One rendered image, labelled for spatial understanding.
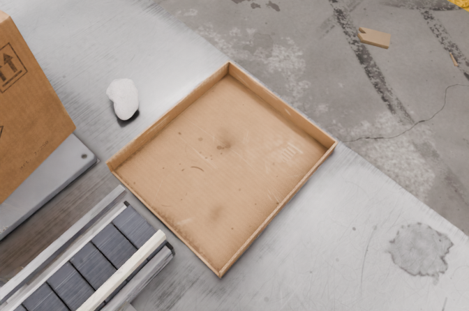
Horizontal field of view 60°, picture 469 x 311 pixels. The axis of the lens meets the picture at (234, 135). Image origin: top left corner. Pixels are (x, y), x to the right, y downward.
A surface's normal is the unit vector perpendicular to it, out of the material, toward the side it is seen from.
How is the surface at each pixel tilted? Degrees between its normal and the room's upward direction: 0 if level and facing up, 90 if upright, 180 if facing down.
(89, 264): 0
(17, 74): 90
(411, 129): 0
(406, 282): 0
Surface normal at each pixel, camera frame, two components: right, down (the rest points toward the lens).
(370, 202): 0.05, -0.48
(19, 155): 0.84, 0.50
